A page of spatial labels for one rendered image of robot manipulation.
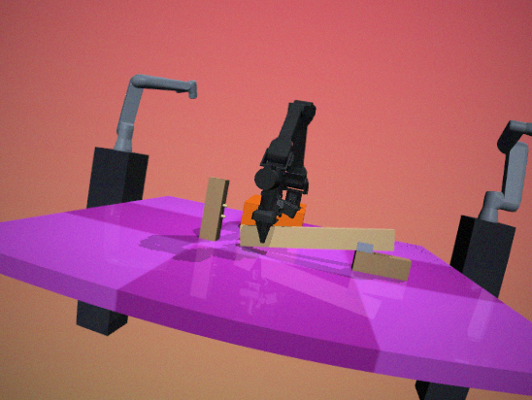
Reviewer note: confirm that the long tan wooden rail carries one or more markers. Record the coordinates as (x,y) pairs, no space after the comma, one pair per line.
(315,238)

